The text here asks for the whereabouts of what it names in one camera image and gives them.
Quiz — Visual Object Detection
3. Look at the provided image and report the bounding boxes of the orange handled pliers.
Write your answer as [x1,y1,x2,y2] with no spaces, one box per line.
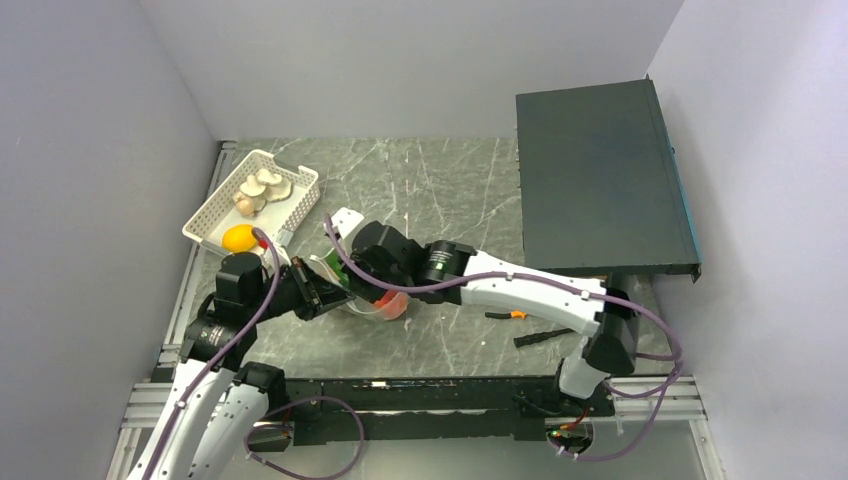
[484,311,527,320]

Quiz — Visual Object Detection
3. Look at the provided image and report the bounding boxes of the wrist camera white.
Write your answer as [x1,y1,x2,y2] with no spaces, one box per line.
[251,228,294,268]
[323,207,366,256]

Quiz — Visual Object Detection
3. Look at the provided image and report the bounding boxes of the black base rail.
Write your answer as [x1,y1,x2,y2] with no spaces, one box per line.
[249,375,615,452]

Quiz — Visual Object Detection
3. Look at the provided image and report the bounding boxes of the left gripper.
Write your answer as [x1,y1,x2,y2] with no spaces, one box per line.
[247,255,356,322]

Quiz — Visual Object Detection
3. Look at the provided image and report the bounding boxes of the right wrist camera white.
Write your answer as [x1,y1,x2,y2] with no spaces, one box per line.
[323,207,366,256]

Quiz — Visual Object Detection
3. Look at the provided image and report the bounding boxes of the dark green metal box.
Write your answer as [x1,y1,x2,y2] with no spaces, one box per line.
[515,77,702,280]

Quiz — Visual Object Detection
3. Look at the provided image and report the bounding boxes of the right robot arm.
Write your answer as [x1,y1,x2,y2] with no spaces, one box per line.
[336,221,639,415]

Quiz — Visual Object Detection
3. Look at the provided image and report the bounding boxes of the white perforated plastic basket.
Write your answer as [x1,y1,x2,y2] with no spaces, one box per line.
[182,149,320,255]

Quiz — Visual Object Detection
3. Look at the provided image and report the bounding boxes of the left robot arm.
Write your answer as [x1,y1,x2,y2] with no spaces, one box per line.
[128,253,352,479]

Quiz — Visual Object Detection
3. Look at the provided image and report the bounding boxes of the black tool on table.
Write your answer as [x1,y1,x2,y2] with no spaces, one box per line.
[513,328,573,348]

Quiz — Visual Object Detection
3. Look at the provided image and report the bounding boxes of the clear zip top bag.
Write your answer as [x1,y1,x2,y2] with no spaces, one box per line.
[308,250,403,321]

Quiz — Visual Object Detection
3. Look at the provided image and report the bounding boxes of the green chili pepper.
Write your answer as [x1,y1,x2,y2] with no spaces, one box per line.
[326,253,349,288]

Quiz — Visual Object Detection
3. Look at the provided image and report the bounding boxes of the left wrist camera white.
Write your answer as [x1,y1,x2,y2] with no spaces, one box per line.
[251,228,294,268]

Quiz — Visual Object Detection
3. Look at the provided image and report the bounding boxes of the yellow lemon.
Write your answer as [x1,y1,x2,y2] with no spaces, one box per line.
[221,224,259,253]

